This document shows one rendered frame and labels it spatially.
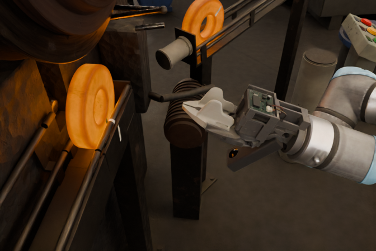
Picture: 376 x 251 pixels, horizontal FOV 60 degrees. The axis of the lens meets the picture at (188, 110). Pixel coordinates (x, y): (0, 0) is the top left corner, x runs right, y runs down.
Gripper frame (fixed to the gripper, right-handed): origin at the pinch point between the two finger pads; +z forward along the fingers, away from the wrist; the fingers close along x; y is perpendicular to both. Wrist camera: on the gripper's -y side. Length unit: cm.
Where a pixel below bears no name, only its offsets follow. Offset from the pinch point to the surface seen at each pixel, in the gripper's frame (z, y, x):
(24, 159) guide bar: 21.7, -6.2, 15.1
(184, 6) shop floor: 5, -81, -228
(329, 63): -48, -9, -58
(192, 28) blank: 2.2, -3.6, -37.7
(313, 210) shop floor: -66, -57, -34
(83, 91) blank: 17.7, 0.0, 3.8
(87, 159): 14.6, -14.2, 5.8
